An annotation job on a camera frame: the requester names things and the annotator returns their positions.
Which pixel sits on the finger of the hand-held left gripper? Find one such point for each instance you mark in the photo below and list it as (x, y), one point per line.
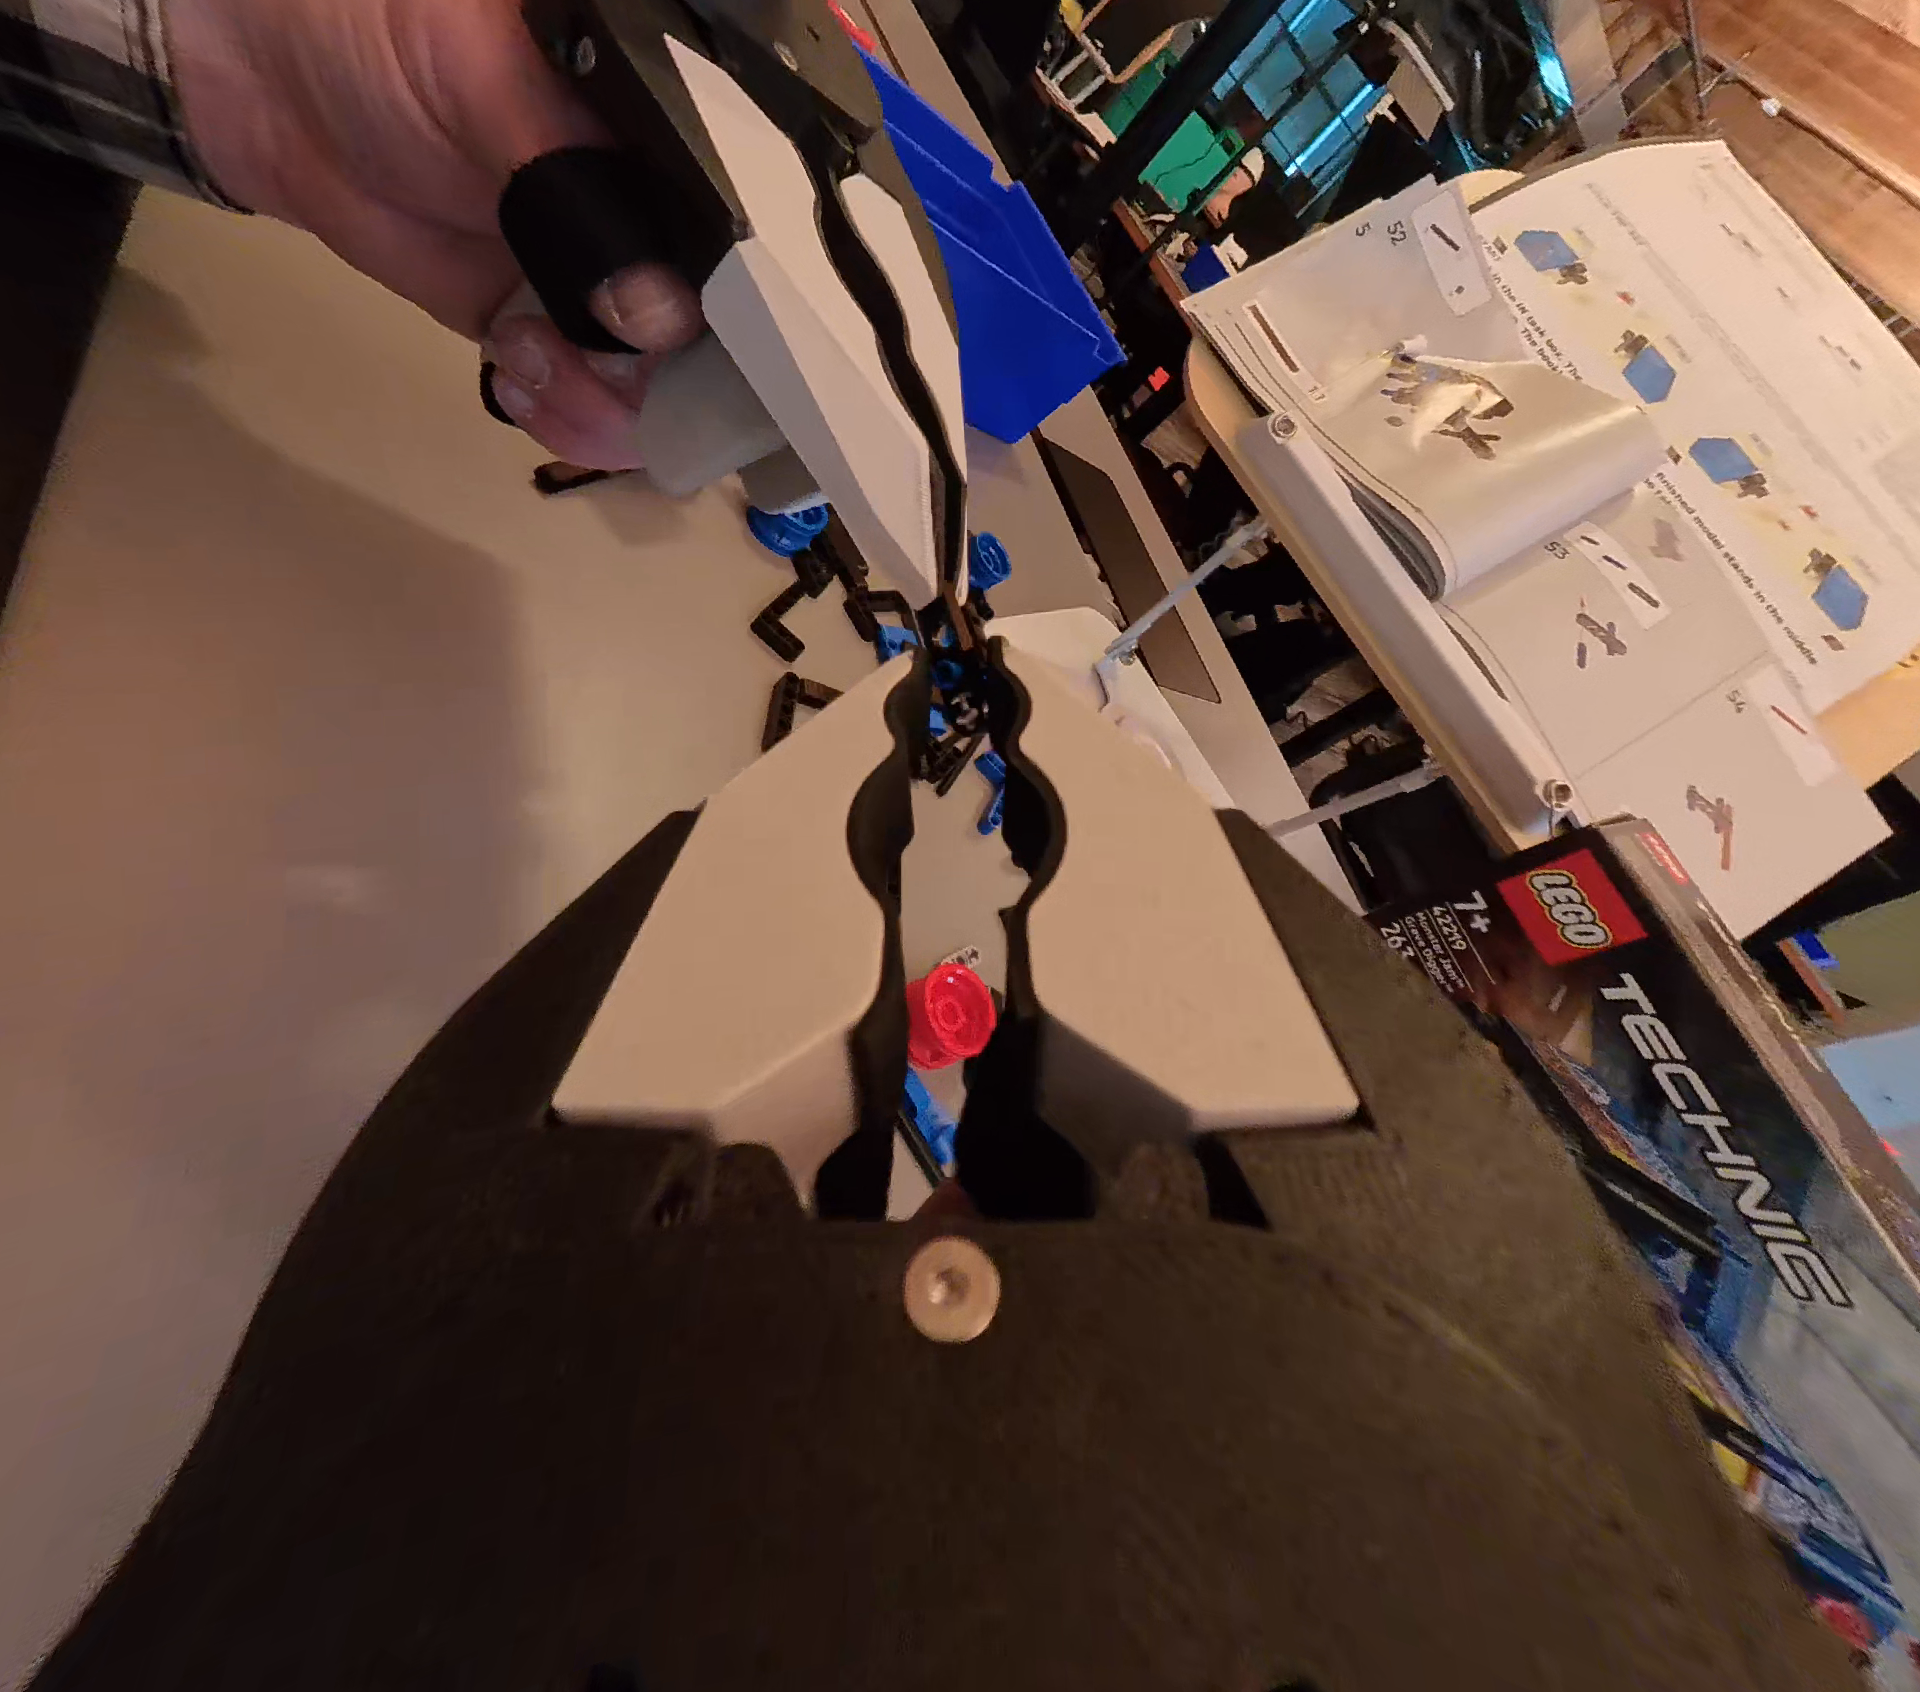
(796, 342)
(917, 297)

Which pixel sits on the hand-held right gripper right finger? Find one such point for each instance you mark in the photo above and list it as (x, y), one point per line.
(1201, 972)

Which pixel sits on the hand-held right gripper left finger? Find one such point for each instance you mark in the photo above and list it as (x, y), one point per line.
(706, 972)

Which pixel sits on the building instruction booklet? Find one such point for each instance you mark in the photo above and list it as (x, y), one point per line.
(1501, 447)

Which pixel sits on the grey desk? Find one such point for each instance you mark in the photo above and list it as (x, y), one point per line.
(301, 673)

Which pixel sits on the person's left hand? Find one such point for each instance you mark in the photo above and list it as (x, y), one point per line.
(347, 72)

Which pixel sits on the blue storage bin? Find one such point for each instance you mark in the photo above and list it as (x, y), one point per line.
(1007, 297)

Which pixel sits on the blue toy wheel hub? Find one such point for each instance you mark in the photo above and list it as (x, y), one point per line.
(784, 526)
(989, 559)

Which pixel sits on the red toy wheel hub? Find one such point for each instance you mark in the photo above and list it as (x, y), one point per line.
(946, 1018)

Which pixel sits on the small blue curved panel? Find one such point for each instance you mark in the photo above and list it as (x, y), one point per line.
(929, 1117)

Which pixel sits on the blue angled beam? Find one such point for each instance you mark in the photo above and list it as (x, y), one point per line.
(991, 793)

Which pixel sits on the scattered black toy beams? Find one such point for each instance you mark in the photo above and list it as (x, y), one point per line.
(781, 628)

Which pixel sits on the green box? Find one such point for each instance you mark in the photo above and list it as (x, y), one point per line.
(1185, 162)

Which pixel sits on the white book stand ledge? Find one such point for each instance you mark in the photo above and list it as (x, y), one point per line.
(1397, 614)

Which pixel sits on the dark toy set box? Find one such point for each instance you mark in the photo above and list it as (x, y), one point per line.
(1649, 1046)

